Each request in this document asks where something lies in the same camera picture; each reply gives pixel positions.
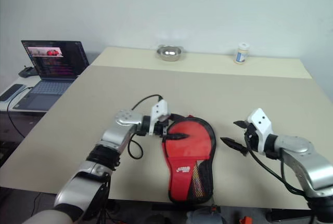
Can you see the small white plastic bottle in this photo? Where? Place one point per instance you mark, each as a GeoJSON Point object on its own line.
{"type": "Point", "coordinates": [241, 56]}

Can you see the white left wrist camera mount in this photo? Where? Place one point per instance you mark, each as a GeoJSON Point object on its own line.
{"type": "Point", "coordinates": [159, 109]}

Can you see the black table frame bar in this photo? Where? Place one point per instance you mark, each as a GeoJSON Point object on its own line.
{"type": "Point", "coordinates": [161, 206]}

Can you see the black oblong device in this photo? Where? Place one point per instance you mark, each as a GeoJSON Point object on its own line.
{"type": "Point", "coordinates": [11, 91]}

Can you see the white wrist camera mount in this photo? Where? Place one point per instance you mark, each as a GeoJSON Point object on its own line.
{"type": "Point", "coordinates": [159, 109]}
{"type": "Point", "coordinates": [260, 120]}

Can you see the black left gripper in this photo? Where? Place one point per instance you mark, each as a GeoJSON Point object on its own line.
{"type": "Point", "coordinates": [160, 128]}

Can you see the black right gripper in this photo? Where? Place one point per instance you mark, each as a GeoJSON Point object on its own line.
{"type": "Point", "coordinates": [251, 138]}

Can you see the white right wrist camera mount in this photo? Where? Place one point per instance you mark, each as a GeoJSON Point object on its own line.
{"type": "Point", "coordinates": [260, 120]}

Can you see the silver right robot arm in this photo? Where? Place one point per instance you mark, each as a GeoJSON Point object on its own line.
{"type": "Point", "coordinates": [294, 143]}

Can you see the grey rounded shape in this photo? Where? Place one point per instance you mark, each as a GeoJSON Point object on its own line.
{"type": "Point", "coordinates": [205, 217]}

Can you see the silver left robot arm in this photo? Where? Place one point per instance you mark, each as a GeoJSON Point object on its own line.
{"type": "Point", "coordinates": [117, 133]}

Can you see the black and red paddle case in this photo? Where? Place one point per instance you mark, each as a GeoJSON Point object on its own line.
{"type": "Point", "coordinates": [182, 179]}

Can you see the open blue-grey laptop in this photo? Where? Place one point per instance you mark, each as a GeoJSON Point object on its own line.
{"type": "Point", "coordinates": [57, 63]}

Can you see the small red object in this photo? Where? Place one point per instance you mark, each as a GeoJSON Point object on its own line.
{"type": "Point", "coordinates": [246, 220]}

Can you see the stainless steel bowl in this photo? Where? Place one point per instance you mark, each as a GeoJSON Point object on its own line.
{"type": "Point", "coordinates": [170, 55]}

